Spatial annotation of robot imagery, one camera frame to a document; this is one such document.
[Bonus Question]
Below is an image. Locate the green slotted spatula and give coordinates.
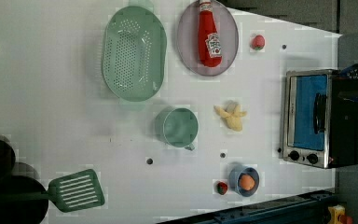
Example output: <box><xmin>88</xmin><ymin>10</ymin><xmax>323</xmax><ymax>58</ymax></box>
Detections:
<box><xmin>0</xmin><ymin>169</ymin><xmax>105</xmax><ymax>213</ymax></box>

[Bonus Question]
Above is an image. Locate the blue metal frame rail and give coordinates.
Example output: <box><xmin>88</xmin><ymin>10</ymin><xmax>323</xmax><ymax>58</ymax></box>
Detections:
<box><xmin>159</xmin><ymin>190</ymin><xmax>337</xmax><ymax>224</ymax></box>

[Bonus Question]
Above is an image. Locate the orange toy fruit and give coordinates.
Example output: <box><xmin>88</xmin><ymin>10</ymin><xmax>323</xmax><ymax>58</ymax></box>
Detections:
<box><xmin>239</xmin><ymin>175</ymin><xmax>255</xmax><ymax>190</ymax></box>

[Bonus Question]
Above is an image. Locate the black round pan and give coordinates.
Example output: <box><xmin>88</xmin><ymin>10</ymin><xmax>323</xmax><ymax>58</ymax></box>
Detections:
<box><xmin>0</xmin><ymin>175</ymin><xmax>48</xmax><ymax>224</ymax></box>

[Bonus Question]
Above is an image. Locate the red plush ketchup bottle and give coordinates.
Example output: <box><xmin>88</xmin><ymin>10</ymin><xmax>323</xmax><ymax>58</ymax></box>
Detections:
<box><xmin>198</xmin><ymin>0</ymin><xmax>222</xmax><ymax>67</ymax></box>

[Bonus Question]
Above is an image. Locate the silver black toaster oven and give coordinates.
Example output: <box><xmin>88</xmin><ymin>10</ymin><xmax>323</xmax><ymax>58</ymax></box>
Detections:
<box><xmin>282</xmin><ymin>69</ymin><xmax>358</xmax><ymax>169</ymax></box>

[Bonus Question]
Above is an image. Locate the grey oval plate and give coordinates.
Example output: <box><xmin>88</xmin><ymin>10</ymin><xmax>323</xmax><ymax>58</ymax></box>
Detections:
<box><xmin>176</xmin><ymin>0</ymin><xmax>239</xmax><ymax>77</ymax></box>

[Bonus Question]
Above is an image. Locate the green mug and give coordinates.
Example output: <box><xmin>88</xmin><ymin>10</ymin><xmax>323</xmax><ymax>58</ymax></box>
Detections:
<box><xmin>154</xmin><ymin>106</ymin><xmax>199</xmax><ymax>151</ymax></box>

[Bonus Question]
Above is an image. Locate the pink strawberry toy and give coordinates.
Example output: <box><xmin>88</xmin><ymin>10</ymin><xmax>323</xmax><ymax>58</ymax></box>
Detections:
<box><xmin>251</xmin><ymin>35</ymin><xmax>265</xmax><ymax>50</ymax></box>

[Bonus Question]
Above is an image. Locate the red strawberry toy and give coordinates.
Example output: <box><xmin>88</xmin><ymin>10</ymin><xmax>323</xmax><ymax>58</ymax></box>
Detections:
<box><xmin>216</xmin><ymin>182</ymin><xmax>228</xmax><ymax>195</ymax></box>

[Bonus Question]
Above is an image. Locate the blue small bowl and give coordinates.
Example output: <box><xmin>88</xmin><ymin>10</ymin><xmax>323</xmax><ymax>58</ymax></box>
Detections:
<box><xmin>228</xmin><ymin>164</ymin><xmax>259</xmax><ymax>197</ymax></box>

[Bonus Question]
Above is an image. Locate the green perforated colander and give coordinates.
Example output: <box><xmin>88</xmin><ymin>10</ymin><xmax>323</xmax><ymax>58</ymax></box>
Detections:
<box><xmin>101</xmin><ymin>0</ymin><xmax>167</xmax><ymax>110</ymax></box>

